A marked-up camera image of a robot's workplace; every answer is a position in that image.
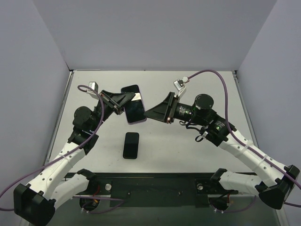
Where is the large phone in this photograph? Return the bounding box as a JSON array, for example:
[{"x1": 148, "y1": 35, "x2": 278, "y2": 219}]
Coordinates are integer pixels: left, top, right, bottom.
[{"x1": 121, "y1": 84, "x2": 147, "y2": 125}]

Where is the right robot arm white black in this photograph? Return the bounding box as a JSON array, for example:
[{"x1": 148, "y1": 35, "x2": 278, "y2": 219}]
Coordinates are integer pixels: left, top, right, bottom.
[{"x1": 144, "y1": 92, "x2": 300, "y2": 210}]

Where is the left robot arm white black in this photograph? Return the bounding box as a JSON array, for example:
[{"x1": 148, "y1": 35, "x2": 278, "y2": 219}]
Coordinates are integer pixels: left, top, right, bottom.
[{"x1": 13, "y1": 90, "x2": 135, "y2": 226}]

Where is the small black phone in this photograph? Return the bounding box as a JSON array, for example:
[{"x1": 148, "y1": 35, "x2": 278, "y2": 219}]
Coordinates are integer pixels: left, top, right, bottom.
[{"x1": 123, "y1": 132, "x2": 139, "y2": 159}]

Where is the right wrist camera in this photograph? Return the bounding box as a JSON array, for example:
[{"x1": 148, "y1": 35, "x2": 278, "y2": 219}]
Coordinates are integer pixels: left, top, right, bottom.
[{"x1": 174, "y1": 76, "x2": 190, "y2": 99}]

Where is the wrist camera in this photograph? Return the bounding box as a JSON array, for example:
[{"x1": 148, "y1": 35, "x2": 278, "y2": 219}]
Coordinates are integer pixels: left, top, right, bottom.
[
  {"x1": 174, "y1": 76, "x2": 190, "y2": 99},
  {"x1": 87, "y1": 81, "x2": 98, "y2": 99}
]

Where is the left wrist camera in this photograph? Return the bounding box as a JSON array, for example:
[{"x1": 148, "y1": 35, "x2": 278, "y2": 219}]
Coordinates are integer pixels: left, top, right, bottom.
[{"x1": 87, "y1": 81, "x2": 98, "y2": 99}]

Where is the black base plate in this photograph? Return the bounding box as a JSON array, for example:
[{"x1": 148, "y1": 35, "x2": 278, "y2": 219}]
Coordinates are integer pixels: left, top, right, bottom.
[{"x1": 77, "y1": 173, "x2": 238, "y2": 209}]

